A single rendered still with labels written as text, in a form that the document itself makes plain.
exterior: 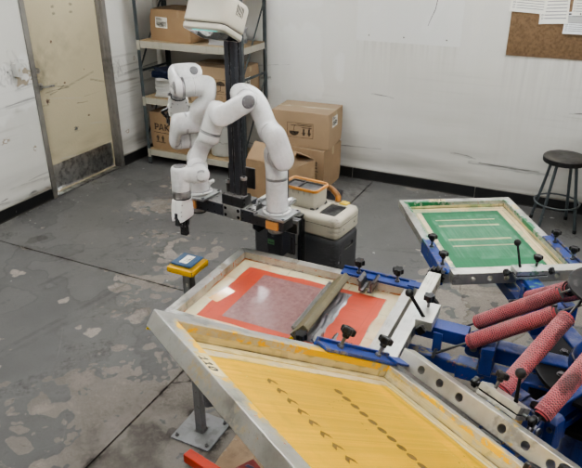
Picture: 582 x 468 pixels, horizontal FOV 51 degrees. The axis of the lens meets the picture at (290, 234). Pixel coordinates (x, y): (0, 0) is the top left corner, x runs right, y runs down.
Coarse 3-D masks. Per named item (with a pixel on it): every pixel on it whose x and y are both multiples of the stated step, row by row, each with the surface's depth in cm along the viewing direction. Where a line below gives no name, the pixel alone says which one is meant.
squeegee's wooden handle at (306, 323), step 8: (336, 280) 240; (344, 280) 238; (328, 288) 239; (336, 288) 232; (328, 296) 226; (320, 304) 221; (328, 304) 224; (312, 312) 217; (320, 312) 219; (304, 320) 214; (312, 320) 213; (296, 328) 213; (304, 328) 209
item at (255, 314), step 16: (208, 304) 236; (224, 304) 236; (240, 304) 236; (256, 304) 236; (272, 304) 236; (224, 320) 226; (240, 320) 226; (256, 320) 226; (272, 320) 226; (288, 320) 226; (336, 320) 226; (288, 336) 217
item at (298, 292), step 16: (256, 272) 258; (272, 272) 258; (240, 288) 247; (256, 288) 247; (272, 288) 247; (288, 288) 247; (304, 288) 247; (320, 288) 247; (288, 304) 236; (304, 304) 236; (352, 304) 236; (368, 304) 236; (352, 320) 226; (368, 320) 226
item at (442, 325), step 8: (440, 320) 211; (440, 328) 207; (448, 328) 207; (456, 328) 207; (464, 328) 207; (424, 336) 210; (432, 336) 209; (448, 336) 206; (456, 336) 205; (464, 336) 204; (464, 344) 205
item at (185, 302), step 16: (240, 256) 265; (256, 256) 266; (272, 256) 264; (224, 272) 254; (304, 272) 258; (320, 272) 254; (336, 272) 251; (192, 288) 240; (208, 288) 245; (384, 288) 244; (400, 288) 240; (176, 304) 230; (192, 304) 236; (400, 304) 230; (208, 320) 220; (400, 320) 226
